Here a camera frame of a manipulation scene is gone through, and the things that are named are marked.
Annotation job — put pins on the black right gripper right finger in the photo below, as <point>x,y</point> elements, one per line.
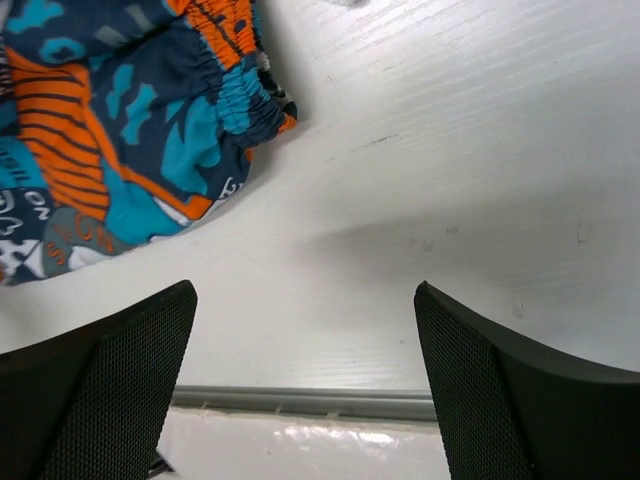
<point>510,407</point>

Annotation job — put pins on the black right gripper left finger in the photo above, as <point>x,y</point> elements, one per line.
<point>91,403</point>

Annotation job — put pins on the colourful patterned shorts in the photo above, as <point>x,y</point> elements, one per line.
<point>125,122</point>

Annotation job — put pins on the white front cover board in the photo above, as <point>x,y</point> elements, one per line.
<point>205,444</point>

